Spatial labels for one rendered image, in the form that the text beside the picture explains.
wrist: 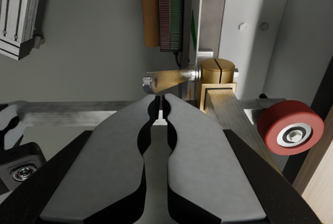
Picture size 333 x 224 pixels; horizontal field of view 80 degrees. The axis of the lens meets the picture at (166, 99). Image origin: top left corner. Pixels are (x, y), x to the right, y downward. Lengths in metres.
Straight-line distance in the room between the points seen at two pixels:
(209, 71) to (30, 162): 0.25
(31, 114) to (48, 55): 1.00
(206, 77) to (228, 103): 0.05
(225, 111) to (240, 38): 0.33
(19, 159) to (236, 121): 0.24
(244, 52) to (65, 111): 0.43
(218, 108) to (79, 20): 1.06
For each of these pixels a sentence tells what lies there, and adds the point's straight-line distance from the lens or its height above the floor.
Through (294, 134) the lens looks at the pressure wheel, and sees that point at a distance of 0.33.
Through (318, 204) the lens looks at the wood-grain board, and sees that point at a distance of 0.51.
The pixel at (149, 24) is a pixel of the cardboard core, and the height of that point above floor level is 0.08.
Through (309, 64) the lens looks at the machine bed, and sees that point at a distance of 0.47.
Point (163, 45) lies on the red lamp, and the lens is 0.43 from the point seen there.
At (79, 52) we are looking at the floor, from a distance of 1.28.
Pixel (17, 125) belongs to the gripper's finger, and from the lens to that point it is 0.40.
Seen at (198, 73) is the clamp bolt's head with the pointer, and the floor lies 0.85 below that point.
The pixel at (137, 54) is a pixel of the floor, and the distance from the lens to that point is 1.19.
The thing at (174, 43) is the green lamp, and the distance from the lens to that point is 0.43.
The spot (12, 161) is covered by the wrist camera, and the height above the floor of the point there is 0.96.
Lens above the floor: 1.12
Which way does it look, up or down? 59 degrees down
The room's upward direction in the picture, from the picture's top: 179 degrees clockwise
